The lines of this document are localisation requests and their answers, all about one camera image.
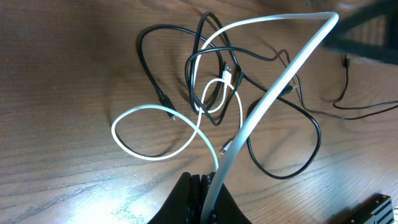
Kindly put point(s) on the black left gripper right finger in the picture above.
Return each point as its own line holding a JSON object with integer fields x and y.
{"x": 226, "y": 210}

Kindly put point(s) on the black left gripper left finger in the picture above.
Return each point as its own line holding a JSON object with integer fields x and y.
{"x": 183, "y": 205}

